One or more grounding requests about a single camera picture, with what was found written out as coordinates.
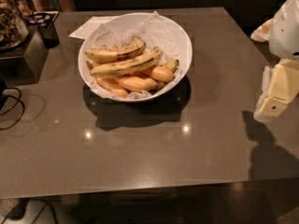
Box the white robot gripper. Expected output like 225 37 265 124
250 0 299 122

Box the orange banana right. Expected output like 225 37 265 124
142 66 175 82

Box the dark box stand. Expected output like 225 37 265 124
0 25 49 86

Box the black cable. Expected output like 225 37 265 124
0 79 26 132

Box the orange banana lower left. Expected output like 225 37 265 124
86 61 129 98

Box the orange banana centre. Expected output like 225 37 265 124
114 74 165 92

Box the long spotted yellow banana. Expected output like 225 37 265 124
90 48 163 77

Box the white bowl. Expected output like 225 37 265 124
78 11 193 103

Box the white paper sheet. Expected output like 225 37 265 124
69 16 114 40

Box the upper spotted yellow banana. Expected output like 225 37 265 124
84 37 146 63

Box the small right yellow banana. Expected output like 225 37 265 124
163 60 179 73

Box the glass jar with snacks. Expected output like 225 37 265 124
0 0 29 50

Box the orange banana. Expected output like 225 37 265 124
86 61 129 98
114 74 165 92
142 66 175 82

